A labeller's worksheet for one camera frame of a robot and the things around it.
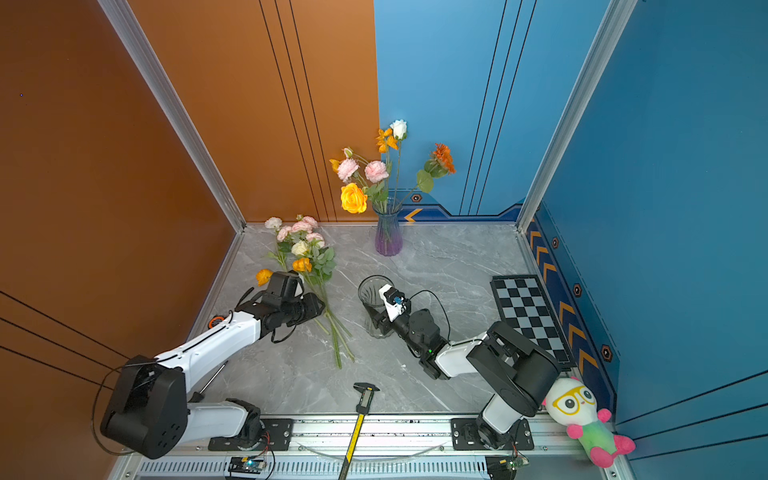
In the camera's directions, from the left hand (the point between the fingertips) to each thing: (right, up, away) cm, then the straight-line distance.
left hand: (323, 303), depth 88 cm
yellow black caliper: (+13, -25, -11) cm, 31 cm away
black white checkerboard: (+62, -2, +4) cm, 62 cm away
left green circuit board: (-14, -35, -18) cm, 42 cm away
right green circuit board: (+47, -35, -19) cm, 62 cm away
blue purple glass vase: (+19, +20, +17) cm, 32 cm away
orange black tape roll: (-34, -6, +3) cm, 35 cm away
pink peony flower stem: (+15, +40, +5) cm, 43 cm away
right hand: (+15, +3, -7) cm, 17 cm away
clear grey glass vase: (+15, +5, -9) cm, 18 cm away
